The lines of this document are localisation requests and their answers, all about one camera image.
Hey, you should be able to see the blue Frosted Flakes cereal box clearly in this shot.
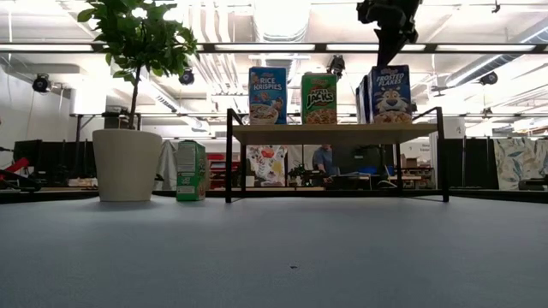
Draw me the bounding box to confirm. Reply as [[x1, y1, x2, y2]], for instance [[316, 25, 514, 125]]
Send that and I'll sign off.
[[370, 64, 413, 125], [354, 75, 372, 125]]

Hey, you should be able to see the black overhead frame bar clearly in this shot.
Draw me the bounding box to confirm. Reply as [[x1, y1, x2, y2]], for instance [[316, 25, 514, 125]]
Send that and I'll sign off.
[[0, 41, 548, 55]]

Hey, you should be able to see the blue-grey table mat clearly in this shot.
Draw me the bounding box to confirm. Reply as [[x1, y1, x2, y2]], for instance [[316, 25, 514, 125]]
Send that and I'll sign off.
[[0, 195, 548, 308]]

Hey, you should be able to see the white draped cloth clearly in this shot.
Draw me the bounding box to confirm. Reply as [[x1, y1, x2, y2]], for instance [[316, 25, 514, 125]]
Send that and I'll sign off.
[[154, 139, 179, 192]]

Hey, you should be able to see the green leafy plant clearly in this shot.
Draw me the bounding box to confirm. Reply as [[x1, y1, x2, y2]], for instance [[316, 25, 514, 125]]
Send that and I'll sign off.
[[76, 0, 200, 129]]

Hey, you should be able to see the wooden shelf with black frame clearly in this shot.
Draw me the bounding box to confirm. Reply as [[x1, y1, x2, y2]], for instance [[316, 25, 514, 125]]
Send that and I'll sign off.
[[225, 105, 450, 204]]

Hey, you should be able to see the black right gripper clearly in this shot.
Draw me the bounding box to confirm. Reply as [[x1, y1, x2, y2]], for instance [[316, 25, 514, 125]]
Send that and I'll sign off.
[[356, 0, 423, 68]]

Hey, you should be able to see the green Apple Jacks cereal box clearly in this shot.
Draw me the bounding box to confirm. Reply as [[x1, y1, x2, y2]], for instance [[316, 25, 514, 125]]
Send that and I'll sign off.
[[175, 139, 207, 203], [301, 72, 338, 126]]

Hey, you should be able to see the blue Rice Krispies cereal box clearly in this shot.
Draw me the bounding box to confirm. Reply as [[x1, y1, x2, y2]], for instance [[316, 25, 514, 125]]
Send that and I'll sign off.
[[247, 66, 289, 126]]

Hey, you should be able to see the small red strap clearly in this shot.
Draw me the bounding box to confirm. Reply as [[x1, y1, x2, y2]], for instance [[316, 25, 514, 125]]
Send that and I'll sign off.
[[0, 157, 30, 175]]

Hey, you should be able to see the leaf print curtain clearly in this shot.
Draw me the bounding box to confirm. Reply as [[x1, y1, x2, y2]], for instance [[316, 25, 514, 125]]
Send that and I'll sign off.
[[493, 137, 548, 192]]

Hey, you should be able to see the white plant pot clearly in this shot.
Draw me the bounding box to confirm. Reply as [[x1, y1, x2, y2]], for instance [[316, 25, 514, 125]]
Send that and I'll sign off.
[[92, 127, 164, 203]]

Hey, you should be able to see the floral print cloth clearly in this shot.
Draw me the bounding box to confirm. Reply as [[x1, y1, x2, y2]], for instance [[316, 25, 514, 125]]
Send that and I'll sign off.
[[246, 144, 289, 188]]

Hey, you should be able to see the red shelving unit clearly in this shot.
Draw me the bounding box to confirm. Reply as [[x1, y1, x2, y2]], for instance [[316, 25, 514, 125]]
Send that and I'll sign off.
[[206, 152, 228, 190]]

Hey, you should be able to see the black partition panel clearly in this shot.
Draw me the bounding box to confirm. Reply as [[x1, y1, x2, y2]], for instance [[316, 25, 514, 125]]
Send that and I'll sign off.
[[444, 137, 500, 190], [12, 139, 98, 188]]

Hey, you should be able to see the person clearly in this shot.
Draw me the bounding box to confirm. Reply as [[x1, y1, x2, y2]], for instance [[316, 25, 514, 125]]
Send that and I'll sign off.
[[311, 144, 337, 176]]

